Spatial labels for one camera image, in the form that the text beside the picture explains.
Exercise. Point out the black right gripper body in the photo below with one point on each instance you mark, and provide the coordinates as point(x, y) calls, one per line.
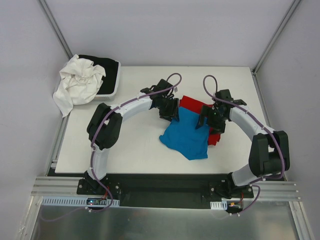
point(206, 115)

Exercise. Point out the red t-shirt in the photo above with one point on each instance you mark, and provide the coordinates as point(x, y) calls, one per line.
point(196, 106)

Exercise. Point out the aluminium frame post right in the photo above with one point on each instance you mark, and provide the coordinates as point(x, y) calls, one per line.
point(275, 36)

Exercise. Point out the white t-shirt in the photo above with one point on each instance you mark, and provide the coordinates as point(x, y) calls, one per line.
point(80, 82)

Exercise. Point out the black t-shirt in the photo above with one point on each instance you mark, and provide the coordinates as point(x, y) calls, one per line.
point(111, 68)

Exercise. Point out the aluminium frame post left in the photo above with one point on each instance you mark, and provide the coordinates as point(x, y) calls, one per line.
point(55, 27)

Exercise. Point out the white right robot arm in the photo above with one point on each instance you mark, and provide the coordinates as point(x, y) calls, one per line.
point(269, 155)

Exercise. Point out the white slotted cable duct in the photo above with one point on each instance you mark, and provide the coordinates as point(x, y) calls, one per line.
point(219, 205)
point(95, 202)

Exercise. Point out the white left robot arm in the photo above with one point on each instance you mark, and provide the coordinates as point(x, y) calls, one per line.
point(105, 125)

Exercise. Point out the aluminium frame post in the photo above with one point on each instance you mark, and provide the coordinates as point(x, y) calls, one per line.
point(275, 36)
point(55, 27)

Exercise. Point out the white slotted cable duct right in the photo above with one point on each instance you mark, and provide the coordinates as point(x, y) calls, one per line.
point(219, 205)

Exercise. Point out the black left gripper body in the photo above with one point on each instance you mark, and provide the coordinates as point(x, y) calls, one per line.
point(169, 110)

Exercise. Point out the blue t-shirt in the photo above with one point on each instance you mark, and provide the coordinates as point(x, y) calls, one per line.
point(184, 137)

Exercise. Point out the aluminium table edge rail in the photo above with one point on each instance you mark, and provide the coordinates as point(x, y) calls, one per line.
point(286, 191)

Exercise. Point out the white laundry basket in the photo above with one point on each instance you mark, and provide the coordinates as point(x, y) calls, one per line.
point(84, 77)

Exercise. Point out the white slotted cable duct left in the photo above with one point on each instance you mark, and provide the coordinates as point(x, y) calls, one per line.
point(95, 202)

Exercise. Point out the black robot base mount plate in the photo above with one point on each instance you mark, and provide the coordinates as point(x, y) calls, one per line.
point(178, 191)

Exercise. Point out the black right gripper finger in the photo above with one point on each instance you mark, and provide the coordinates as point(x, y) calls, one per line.
point(205, 110)
point(218, 128)

